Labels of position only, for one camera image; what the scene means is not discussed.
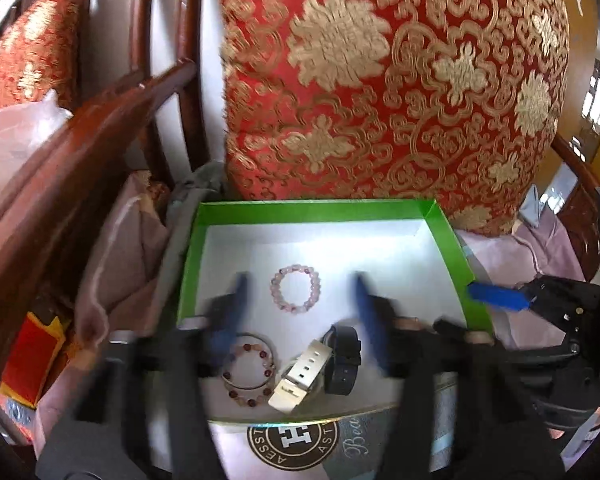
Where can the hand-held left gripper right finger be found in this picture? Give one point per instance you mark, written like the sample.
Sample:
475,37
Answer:
370,320

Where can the dark wooden sofa frame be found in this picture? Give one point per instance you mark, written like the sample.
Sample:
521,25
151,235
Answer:
80,160

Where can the pale blue cloth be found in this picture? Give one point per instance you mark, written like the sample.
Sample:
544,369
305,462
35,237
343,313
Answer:
531,207

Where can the grey cloth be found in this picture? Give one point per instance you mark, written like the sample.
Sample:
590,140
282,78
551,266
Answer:
190,190

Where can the mauve folded cloth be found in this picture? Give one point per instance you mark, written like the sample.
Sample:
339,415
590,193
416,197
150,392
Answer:
120,260

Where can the large red gold cushion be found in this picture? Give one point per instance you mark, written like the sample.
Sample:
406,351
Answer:
380,85

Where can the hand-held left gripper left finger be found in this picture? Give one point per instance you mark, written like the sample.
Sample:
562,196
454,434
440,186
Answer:
235,305

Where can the small red gold cushion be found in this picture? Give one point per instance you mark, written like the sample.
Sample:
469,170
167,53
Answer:
35,50

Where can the white wrist watch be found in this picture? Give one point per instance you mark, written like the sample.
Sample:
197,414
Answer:
300,376

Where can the yellow red paper bag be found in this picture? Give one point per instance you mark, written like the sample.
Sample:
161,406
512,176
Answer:
30,360

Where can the green cardboard box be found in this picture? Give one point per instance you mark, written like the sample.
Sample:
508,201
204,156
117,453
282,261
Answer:
330,240

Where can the clear plastic bag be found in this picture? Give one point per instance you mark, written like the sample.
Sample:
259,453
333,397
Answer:
15,145

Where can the pink striped bed sheet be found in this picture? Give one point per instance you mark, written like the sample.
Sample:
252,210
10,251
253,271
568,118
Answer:
500,265

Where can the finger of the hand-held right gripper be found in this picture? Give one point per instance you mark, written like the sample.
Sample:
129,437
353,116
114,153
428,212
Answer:
495,296

